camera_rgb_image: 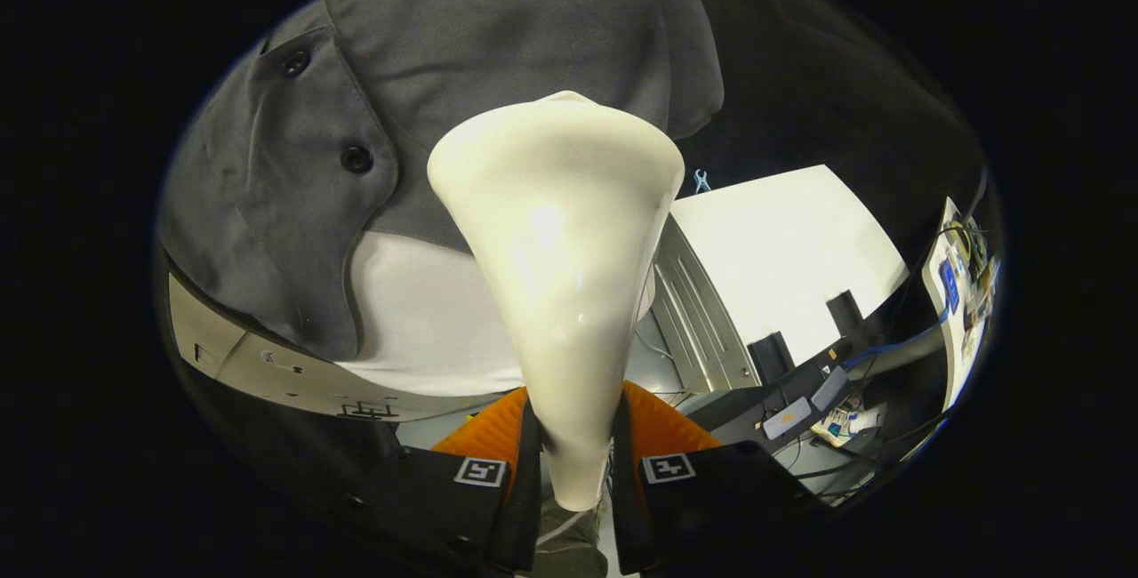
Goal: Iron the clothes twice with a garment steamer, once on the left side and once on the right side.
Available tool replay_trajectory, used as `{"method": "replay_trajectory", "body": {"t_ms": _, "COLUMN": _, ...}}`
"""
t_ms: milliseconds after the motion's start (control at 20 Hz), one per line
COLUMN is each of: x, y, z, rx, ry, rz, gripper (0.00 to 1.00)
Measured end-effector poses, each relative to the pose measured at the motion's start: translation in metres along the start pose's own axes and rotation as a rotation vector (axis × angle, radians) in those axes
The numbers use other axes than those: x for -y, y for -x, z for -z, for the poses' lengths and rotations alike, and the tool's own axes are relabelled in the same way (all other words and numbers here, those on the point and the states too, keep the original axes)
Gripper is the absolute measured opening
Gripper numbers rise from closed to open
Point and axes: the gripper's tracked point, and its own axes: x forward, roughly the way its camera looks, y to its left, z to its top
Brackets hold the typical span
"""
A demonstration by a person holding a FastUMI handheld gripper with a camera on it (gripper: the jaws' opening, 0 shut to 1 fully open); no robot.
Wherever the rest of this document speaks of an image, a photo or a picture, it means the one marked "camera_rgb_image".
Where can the white mannequin torso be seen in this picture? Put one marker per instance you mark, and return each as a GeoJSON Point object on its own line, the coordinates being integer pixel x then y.
{"type": "Point", "coordinates": [427, 311]}

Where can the light grey power adapter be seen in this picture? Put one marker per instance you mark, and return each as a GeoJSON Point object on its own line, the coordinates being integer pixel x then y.
{"type": "Point", "coordinates": [830, 388]}
{"type": "Point", "coordinates": [786, 418]}

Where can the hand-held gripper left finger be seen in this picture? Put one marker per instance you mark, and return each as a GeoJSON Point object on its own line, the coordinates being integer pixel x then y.
{"type": "Point", "coordinates": [484, 516]}

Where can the small blue clip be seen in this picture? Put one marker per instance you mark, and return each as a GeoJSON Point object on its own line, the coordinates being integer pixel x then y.
{"type": "Point", "coordinates": [701, 180]}

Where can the grey button shirt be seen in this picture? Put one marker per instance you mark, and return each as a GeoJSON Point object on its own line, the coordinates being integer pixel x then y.
{"type": "Point", "coordinates": [498, 27]}

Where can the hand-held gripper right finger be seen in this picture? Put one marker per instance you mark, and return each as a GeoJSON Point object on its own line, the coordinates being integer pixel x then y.
{"type": "Point", "coordinates": [693, 516]}

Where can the grey drawer cabinet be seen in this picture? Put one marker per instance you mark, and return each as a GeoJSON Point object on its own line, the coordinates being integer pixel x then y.
{"type": "Point", "coordinates": [267, 365]}

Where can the white side table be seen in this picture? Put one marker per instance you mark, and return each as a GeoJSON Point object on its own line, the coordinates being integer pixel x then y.
{"type": "Point", "coordinates": [782, 249]}

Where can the white garment steamer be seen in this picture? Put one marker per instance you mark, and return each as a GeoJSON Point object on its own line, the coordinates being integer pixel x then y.
{"type": "Point", "coordinates": [560, 249]}

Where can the white power strip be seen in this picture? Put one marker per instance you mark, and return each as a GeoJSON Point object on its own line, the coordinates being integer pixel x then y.
{"type": "Point", "coordinates": [956, 293]}

